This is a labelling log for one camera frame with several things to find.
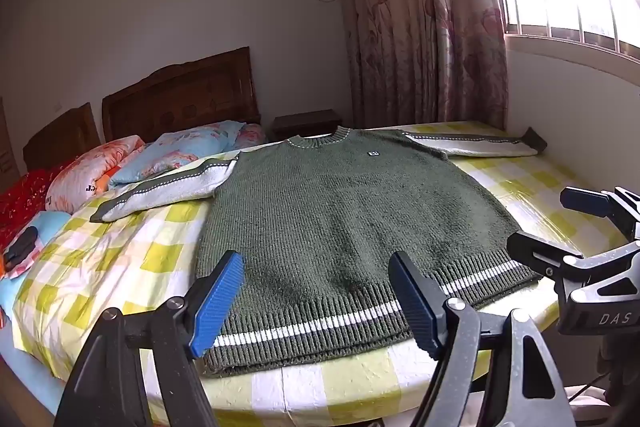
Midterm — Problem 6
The black strap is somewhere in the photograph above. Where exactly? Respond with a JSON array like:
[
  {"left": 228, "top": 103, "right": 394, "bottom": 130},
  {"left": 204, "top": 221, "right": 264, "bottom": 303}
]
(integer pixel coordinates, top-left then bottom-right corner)
[{"left": 2, "top": 226, "right": 39, "bottom": 269}]

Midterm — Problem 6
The yellow checked bed sheet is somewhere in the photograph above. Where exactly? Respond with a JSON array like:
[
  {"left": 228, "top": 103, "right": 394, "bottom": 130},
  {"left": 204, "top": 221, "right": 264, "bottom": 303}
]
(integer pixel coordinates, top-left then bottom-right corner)
[{"left": 12, "top": 121, "right": 630, "bottom": 414}]

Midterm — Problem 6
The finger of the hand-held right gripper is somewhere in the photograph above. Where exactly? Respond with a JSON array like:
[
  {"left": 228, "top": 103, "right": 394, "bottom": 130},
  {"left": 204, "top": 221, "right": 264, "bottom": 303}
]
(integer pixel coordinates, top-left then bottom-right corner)
[
  {"left": 560, "top": 186, "right": 640, "bottom": 240},
  {"left": 506, "top": 231, "right": 601, "bottom": 288}
]

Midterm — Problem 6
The black cable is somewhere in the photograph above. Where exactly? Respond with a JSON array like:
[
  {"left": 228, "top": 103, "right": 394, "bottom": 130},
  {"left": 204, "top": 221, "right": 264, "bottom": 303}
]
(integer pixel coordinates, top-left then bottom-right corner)
[{"left": 565, "top": 371, "right": 612, "bottom": 404}]

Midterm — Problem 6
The small wooden headboard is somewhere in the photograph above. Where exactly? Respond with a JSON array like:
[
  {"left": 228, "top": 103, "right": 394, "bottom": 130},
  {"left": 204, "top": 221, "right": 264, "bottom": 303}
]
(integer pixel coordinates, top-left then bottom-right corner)
[{"left": 22, "top": 103, "right": 101, "bottom": 172}]

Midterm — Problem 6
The dark wooden nightstand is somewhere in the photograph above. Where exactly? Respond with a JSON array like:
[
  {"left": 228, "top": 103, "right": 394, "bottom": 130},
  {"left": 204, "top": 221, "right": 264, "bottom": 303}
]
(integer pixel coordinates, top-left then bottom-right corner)
[{"left": 270, "top": 109, "right": 343, "bottom": 142}]

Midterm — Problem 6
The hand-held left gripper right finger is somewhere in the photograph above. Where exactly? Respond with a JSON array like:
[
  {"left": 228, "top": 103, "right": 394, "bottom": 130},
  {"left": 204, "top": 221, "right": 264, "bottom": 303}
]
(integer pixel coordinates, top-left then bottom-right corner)
[{"left": 387, "top": 251, "right": 576, "bottom": 427}]

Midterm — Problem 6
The light blue bed sheet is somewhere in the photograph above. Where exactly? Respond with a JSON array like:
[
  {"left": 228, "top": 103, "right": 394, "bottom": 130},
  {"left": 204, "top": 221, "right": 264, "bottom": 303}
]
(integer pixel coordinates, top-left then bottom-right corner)
[{"left": 0, "top": 209, "right": 76, "bottom": 408}]

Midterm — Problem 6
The pink floral pillow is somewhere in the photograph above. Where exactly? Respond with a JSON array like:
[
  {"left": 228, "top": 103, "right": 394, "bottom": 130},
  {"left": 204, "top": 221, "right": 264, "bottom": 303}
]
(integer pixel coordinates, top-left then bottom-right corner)
[
  {"left": 235, "top": 123, "right": 267, "bottom": 148},
  {"left": 46, "top": 135, "right": 146, "bottom": 214}
]

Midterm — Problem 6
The pink floral curtain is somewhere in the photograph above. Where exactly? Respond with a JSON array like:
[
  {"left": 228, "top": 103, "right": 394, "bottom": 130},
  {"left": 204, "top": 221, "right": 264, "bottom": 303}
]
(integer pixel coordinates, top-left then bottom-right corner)
[{"left": 325, "top": 0, "right": 511, "bottom": 130}]

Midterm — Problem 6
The large wooden headboard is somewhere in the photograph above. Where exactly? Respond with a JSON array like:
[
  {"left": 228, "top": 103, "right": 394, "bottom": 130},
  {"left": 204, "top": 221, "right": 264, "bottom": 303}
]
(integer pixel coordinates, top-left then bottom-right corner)
[{"left": 102, "top": 47, "right": 262, "bottom": 145}]

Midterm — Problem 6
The green knit sweater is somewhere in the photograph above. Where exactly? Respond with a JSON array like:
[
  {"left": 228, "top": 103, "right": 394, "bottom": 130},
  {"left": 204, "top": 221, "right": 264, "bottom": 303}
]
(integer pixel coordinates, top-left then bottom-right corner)
[{"left": 90, "top": 126, "right": 548, "bottom": 378}]

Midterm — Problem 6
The blue floral pillow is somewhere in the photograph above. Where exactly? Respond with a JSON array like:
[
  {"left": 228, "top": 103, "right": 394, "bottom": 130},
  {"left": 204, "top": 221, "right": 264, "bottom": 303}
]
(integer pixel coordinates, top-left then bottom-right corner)
[{"left": 107, "top": 121, "right": 246, "bottom": 188}]

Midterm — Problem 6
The red patterned blanket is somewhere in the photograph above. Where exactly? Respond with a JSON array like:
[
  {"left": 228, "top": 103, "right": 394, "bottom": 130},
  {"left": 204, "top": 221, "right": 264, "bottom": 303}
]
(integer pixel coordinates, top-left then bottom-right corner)
[{"left": 0, "top": 159, "right": 76, "bottom": 248}]

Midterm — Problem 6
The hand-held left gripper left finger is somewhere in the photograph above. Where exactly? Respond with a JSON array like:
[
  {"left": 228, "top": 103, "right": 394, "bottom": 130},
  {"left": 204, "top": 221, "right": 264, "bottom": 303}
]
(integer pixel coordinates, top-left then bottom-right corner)
[{"left": 52, "top": 251, "right": 246, "bottom": 427}]

